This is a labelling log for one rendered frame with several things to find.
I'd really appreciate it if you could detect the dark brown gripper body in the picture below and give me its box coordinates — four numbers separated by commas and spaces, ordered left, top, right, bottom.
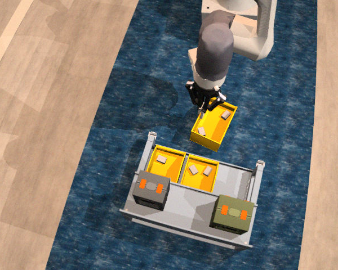
193, 81, 221, 98

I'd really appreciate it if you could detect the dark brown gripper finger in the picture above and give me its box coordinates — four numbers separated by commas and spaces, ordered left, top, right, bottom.
185, 79, 204, 117
200, 92, 227, 119

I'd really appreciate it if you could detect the grey metal shelf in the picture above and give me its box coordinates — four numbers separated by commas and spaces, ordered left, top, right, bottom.
119, 132, 265, 251

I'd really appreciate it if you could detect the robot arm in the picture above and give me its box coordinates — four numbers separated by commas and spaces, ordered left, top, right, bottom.
188, 0, 277, 91

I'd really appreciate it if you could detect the yellow bin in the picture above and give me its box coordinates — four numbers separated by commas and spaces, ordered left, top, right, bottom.
190, 102, 237, 152
181, 155, 219, 192
147, 145, 186, 183

